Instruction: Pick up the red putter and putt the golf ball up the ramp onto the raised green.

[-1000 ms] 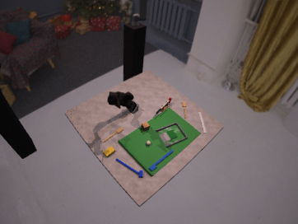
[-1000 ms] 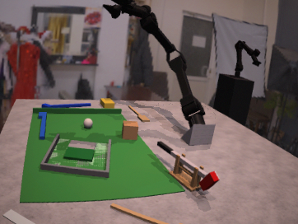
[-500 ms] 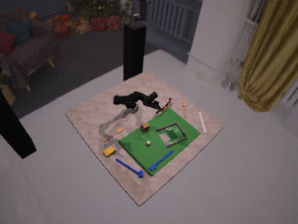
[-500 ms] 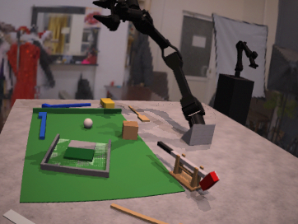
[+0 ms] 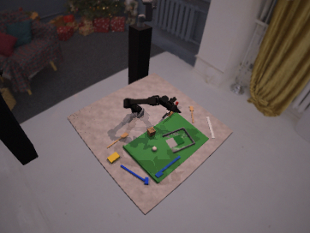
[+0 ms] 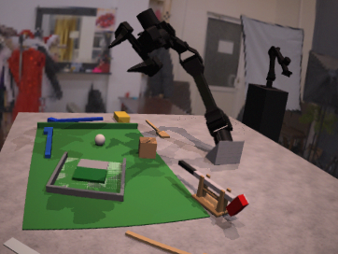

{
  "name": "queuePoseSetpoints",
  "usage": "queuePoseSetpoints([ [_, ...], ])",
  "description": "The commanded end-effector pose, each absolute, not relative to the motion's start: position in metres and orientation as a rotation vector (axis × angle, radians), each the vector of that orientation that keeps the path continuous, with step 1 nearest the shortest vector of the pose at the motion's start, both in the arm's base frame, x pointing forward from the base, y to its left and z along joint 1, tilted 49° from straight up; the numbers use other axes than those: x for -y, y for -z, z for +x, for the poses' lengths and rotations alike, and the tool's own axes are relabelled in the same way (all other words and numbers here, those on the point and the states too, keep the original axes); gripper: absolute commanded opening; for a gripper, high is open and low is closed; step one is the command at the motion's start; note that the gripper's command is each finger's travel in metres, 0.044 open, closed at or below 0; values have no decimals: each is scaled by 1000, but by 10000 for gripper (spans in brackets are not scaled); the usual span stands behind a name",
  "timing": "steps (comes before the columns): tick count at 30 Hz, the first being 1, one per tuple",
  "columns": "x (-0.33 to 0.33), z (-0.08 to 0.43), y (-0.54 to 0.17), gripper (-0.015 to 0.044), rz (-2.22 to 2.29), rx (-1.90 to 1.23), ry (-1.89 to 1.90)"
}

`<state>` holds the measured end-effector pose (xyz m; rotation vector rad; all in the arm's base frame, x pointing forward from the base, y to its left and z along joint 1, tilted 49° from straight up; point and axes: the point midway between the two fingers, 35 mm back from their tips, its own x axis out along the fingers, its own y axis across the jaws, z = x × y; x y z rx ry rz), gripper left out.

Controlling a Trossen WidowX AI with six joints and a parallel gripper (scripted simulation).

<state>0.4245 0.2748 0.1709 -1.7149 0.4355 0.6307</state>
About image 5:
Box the green mat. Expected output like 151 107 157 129
125 112 209 182

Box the yellow block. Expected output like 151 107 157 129
107 152 120 164

